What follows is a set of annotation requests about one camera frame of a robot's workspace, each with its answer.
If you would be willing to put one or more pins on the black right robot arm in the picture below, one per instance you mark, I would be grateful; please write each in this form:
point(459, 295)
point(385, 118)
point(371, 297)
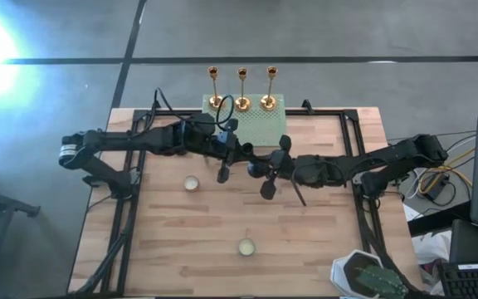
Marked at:
point(388, 160)

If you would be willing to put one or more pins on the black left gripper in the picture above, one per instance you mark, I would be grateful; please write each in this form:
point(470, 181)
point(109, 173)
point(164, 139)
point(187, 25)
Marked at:
point(232, 150)

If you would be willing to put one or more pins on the black power adapter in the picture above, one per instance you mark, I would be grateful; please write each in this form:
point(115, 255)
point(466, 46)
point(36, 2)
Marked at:
point(438, 187)

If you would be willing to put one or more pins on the candle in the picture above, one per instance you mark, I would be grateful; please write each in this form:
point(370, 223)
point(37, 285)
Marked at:
point(247, 247)
point(191, 183)

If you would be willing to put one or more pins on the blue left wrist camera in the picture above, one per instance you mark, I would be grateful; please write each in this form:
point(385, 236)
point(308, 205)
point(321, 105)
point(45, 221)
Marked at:
point(222, 138)

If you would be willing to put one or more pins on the green cactus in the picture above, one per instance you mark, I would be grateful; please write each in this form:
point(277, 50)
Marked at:
point(378, 280)

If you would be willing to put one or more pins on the green perforated metal shelf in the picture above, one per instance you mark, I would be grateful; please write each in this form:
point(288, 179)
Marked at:
point(259, 124)

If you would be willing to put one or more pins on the gold candlestick holder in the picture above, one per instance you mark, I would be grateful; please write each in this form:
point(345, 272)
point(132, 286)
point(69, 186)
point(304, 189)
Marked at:
point(242, 104)
point(216, 102)
point(268, 102)

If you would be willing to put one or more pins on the black side desk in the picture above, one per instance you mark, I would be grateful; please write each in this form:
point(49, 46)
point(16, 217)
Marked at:
point(430, 224)

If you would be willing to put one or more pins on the black aluminium table frame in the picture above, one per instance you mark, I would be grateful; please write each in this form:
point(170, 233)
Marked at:
point(326, 112)

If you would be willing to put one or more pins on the black box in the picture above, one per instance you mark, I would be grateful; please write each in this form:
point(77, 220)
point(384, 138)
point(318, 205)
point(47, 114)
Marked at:
point(475, 245)

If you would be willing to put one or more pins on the white angular plant pot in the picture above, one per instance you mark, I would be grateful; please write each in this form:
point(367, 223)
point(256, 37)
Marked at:
point(338, 270)

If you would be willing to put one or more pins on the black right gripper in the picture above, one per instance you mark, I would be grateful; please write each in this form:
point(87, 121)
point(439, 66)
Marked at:
point(281, 164)

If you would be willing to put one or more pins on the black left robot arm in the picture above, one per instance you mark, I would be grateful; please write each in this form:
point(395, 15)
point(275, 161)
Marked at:
point(139, 141)

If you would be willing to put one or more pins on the black keyboard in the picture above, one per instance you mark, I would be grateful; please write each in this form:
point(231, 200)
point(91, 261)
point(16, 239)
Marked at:
point(471, 282)

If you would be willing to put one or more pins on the white plastic bag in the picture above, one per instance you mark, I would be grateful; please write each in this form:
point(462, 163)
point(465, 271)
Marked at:
point(430, 249)

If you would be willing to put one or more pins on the black clamp mount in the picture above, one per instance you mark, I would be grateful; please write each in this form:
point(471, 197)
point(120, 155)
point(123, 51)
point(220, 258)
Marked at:
point(306, 106)

